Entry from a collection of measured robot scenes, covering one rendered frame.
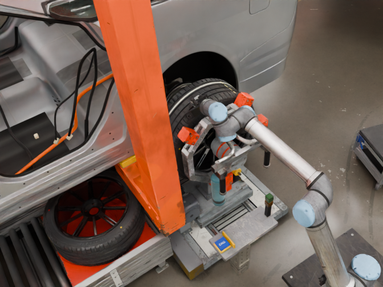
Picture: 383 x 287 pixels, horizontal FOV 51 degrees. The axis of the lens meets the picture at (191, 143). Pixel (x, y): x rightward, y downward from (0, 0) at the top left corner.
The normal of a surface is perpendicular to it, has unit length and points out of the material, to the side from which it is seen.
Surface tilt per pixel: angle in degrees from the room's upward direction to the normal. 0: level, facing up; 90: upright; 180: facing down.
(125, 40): 90
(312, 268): 0
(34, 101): 50
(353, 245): 0
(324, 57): 0
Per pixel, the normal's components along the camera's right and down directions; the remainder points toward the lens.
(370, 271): -0.04, -0.70
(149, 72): 0.56, 0.57
